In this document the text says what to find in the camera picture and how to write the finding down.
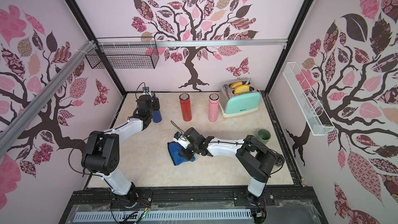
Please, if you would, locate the blue thermos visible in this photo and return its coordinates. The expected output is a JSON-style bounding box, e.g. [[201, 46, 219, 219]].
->
[[152, 93, 162, 123]]

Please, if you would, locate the blue microfiber cloth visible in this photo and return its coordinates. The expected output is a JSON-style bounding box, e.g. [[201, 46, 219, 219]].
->
[[167, 141, 197, 167]]

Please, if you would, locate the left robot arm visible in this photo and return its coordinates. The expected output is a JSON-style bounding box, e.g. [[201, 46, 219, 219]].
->
[[81, 94, 154, 207]]

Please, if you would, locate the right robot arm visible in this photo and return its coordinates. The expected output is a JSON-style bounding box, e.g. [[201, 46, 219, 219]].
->
[[170, 127, 285, 198]]

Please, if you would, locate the red thermos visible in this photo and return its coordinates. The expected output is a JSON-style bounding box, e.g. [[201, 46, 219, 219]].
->
[[179, 93, 192, 122]]

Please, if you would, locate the pink thermos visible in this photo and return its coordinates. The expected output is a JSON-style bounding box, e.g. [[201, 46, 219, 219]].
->
[[208, 93, 220, 122]]

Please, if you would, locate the mint green toaster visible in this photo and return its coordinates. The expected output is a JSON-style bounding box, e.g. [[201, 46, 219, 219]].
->
[[219, 77, 261, 118]]

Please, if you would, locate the green ceramic cup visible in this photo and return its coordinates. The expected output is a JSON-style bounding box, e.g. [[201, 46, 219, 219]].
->
[[257, 129, 271, 145]]

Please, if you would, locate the toast slice front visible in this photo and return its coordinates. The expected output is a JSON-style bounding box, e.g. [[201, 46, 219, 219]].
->
[[234, 85, 250, 94]]

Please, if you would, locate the toast slice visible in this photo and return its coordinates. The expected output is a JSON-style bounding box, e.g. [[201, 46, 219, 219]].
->
[[230, 81, 243, 89], [234, 85, 250, 94]]

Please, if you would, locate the toast slice rear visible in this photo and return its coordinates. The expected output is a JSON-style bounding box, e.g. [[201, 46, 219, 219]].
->
[[230, 81, 243, 89]]

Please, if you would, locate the black wire basket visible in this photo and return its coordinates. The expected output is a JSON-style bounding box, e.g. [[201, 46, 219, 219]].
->
[[85, 36, 160, 69]]

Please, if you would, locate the white slotted cable duct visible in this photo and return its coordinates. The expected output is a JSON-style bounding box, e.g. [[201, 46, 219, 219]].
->
[[72, 209, 252, 224]]

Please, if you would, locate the aluminium rail back wall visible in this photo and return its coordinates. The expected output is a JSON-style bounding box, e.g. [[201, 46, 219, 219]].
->
[[98, 39, 288, 47]]

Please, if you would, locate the aluminium rail wall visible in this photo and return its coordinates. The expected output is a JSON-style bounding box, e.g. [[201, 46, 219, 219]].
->
[[98, 39, 288, 47], [1, 40, 94, 156]]

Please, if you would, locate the white wire shelf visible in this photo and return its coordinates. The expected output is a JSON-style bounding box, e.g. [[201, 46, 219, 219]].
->
[[283, 62, 335, 136]]

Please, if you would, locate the aluminium rail left wall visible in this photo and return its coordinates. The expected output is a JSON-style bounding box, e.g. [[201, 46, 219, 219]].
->
[[1, 40, 94, 156]]

